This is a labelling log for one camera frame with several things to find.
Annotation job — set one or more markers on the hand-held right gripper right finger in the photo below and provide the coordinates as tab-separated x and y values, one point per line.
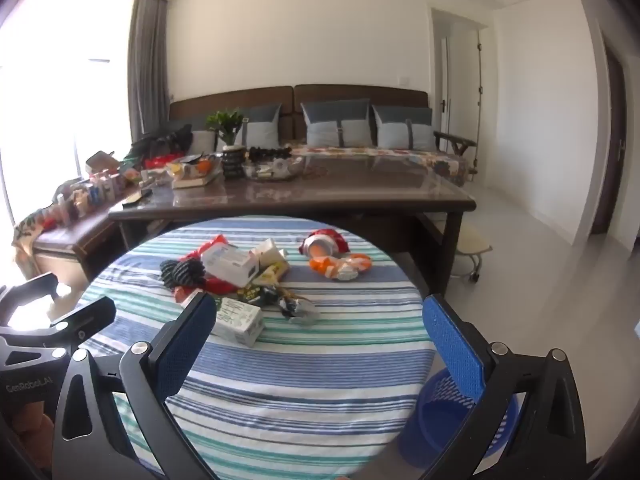
455	350

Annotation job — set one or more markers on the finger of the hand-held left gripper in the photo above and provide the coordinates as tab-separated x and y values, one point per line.
27	295
85	317

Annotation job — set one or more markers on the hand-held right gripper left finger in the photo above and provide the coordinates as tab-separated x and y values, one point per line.
180	357

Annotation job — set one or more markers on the red snack bar wrapper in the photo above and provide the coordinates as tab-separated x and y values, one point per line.
186	294

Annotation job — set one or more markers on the white green milk carton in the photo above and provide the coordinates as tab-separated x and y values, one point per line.
240	320

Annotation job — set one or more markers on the blue plastic wastebasket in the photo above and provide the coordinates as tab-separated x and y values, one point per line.
440	420

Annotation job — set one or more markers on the black white striped cloth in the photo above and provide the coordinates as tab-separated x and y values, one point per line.
182	272

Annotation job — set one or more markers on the clear plastic box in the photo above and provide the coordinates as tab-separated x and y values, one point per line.
230	262

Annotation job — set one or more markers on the red plastic bag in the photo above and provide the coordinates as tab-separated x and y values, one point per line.
211	246

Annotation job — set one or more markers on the yellowish bread packet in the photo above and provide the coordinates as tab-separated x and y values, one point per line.
272	274

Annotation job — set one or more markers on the dark foil wrapper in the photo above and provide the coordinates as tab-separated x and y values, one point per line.
300	310

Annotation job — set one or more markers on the orange white snack wrapper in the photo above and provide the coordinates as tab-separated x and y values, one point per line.
340	267

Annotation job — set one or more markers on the crushed red can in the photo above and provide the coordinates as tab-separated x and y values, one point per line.
321	246

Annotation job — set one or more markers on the person's left hand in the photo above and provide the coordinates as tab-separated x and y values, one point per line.
30	422

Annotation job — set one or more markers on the wooden side cabinet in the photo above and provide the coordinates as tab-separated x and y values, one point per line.
65	245

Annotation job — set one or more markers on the round stool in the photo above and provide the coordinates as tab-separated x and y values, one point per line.
475	247

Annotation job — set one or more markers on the row of small bottles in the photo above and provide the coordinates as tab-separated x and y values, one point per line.
87	195

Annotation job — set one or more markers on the blue green striped tablecloth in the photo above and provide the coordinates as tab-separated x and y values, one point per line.
300	400

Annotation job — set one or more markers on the cardboard box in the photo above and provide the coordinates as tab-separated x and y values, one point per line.
102	161

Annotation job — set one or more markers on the red packet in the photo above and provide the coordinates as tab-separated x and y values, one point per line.
157	162

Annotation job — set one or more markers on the thick book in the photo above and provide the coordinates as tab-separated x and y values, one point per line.
195	182

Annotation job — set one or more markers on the glass fruit bowl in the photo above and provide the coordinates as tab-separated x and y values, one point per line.
192	167

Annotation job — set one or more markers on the black bag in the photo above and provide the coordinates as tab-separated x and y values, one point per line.
162	142

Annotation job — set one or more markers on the orange fruit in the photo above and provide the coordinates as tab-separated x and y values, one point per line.
203	164

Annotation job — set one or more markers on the black bubble vase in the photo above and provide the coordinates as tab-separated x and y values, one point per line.
234	162

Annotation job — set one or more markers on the glass tray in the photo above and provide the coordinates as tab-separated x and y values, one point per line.
270	172

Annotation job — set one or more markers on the floral sofa cover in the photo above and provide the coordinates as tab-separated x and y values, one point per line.
380	157

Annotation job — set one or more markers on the grey blue pillow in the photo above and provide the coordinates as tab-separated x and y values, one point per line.
197	137
335	122
262	127
400	127

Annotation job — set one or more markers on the white tape roll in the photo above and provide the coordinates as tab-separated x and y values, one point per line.
280	163

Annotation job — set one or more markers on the dark glossy beads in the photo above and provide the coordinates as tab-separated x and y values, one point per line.
267	152

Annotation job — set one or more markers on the green potted plant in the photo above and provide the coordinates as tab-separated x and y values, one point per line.
225	122

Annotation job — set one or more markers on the dark brown door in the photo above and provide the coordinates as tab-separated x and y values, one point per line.
607	150

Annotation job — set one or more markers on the grey curtain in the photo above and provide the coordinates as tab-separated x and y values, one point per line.
147	70

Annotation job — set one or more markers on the white door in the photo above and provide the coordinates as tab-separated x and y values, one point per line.
445	90

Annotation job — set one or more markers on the brown sofa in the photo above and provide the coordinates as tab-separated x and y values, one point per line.
350	95

